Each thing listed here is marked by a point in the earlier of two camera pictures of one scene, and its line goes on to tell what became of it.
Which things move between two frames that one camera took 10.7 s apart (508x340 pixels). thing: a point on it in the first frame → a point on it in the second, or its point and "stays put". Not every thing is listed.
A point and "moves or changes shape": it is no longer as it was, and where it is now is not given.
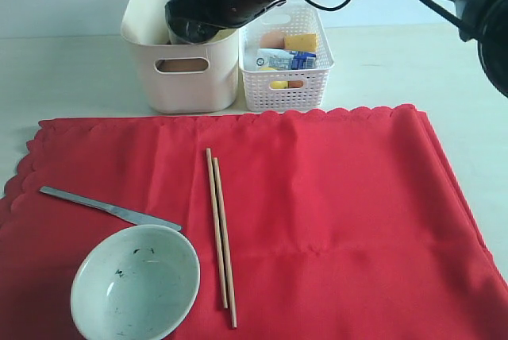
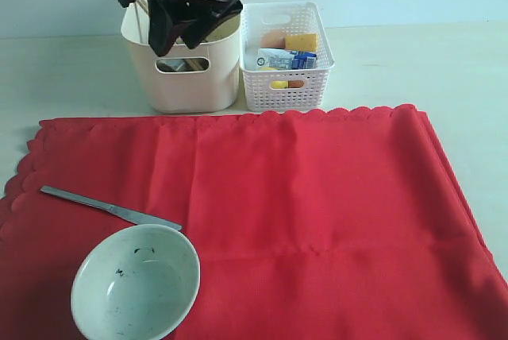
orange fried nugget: (295, 83) stays put
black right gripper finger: (194, 12) → (163, 28)
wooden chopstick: (217, 229) → (139, 21)
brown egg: (272, 40) stays put
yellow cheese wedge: (305, 42) stays put
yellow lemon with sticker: (275, 84) stays put
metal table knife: (126, 215) stays put
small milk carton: (282, 59) stays put
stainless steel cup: (175, 39) moves or changes shape
